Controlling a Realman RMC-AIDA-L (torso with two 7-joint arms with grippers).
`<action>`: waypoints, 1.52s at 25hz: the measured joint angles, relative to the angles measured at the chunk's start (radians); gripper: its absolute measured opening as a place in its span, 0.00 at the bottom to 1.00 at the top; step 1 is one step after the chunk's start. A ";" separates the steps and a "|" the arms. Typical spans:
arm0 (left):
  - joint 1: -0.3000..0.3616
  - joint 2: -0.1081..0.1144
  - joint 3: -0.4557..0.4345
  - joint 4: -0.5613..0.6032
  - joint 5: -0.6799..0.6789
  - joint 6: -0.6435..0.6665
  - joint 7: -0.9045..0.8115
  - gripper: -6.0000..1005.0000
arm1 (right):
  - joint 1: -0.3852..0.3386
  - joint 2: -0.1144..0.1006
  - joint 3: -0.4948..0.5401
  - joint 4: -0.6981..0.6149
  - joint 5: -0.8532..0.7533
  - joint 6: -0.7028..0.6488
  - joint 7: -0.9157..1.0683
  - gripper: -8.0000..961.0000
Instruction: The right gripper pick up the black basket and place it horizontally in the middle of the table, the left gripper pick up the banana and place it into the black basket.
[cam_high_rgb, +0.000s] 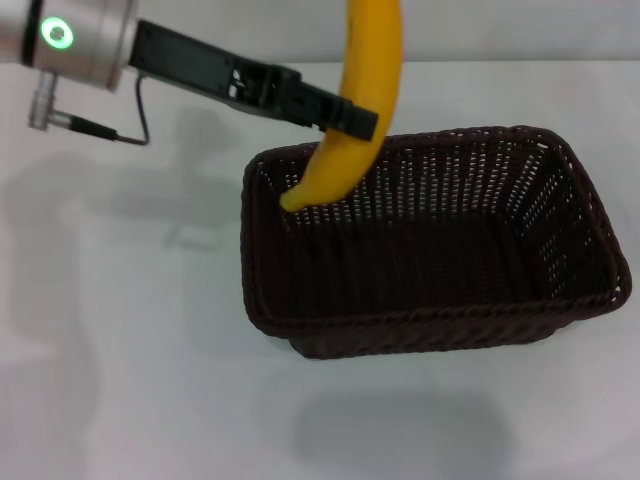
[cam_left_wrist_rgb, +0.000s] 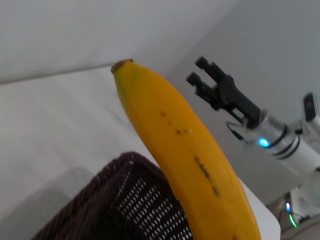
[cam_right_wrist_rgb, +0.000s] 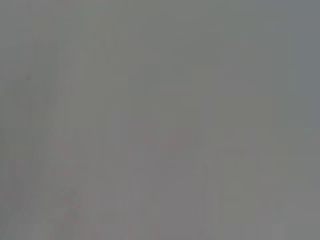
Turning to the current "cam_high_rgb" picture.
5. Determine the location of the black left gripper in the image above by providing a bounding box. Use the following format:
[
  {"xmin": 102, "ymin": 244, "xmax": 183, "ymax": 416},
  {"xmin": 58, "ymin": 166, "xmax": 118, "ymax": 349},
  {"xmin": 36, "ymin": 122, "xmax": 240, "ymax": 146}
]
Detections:
[{"xmin": 127, "ymin": 19, "xmax": 379, "ymax": 143}]

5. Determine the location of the yellow banana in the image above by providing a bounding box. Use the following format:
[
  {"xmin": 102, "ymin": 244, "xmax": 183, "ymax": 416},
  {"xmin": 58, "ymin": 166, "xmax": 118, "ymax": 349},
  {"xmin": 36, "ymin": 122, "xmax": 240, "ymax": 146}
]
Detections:
[{"xmin": 279, "ymin": 0, "xmax": 404, "ymax": 211}]

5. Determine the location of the black woven rectangular basket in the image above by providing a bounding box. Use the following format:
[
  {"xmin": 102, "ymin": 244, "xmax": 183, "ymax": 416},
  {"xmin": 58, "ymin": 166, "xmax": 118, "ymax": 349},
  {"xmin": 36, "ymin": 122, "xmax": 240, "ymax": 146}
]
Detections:
[{"xmin": 241, "ymin": 124, "xmax": 632, "ymax": 360}]

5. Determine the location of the thin black cable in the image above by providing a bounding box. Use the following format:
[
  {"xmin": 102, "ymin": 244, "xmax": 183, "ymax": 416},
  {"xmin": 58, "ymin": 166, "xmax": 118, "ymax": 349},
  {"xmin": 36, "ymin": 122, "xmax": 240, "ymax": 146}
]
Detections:
[{"xmin": 63, "ymin": 74, "xmax": 152, "ymax": 148}]

